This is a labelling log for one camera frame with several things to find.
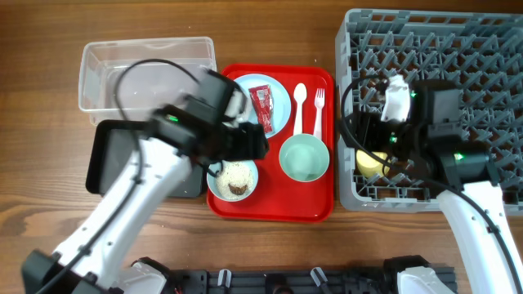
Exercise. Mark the red serving tray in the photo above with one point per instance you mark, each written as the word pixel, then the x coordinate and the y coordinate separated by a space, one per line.
pixel 277 197

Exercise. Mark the light blue plate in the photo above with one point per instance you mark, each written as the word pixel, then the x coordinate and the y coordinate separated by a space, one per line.
pixel 282 105

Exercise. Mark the mint green bowl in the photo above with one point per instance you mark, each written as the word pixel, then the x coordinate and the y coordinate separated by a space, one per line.
pixel 304 158

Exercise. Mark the white plastic spoon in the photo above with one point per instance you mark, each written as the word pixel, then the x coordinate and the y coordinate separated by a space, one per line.
pixel 299 95

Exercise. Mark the yellow cup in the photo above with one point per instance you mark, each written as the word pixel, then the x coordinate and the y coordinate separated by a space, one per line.
pixel 368 166

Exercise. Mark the pink plastic fork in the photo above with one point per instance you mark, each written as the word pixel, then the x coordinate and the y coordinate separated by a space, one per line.
pixel 319 104

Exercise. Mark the black waste tray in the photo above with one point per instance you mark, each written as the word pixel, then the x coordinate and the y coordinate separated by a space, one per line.
pixel 111 150

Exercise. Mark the clear plastic bin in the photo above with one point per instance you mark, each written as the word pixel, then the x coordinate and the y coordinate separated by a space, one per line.
pixel 146 86

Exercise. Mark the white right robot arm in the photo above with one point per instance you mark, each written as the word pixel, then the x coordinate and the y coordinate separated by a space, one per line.
pixel 419 134

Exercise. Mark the red ketchup packet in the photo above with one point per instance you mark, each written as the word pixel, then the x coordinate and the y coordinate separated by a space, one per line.
pixel 262 100

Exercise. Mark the grey dishwasher rack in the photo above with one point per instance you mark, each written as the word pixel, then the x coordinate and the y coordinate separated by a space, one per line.
pixel 480 52

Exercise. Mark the small light blue bowl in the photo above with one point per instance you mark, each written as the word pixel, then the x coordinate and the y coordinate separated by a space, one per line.
pixel 232 181

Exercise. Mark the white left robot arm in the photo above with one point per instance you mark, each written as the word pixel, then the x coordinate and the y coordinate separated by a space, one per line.
pixel 171 143

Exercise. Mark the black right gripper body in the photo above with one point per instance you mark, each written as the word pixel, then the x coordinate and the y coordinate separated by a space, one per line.
pixel 368 133

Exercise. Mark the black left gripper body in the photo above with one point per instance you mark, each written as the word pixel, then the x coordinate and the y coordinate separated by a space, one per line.
pixel 225 139

